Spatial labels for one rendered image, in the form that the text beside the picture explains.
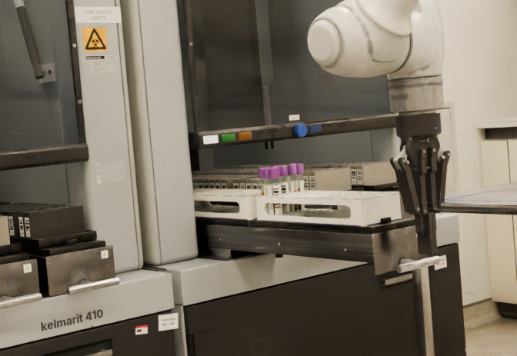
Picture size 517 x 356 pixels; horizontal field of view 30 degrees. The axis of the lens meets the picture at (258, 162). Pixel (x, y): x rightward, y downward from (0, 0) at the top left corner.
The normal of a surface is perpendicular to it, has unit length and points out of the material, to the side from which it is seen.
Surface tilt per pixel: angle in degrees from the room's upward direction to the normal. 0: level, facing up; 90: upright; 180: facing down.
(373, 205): 90
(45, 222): 90
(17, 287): 90
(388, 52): 134
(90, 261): 90
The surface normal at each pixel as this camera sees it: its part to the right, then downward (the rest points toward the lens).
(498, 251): -0.77, 0.10
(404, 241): 0.63, -0.01
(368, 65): 0.50, 0.73
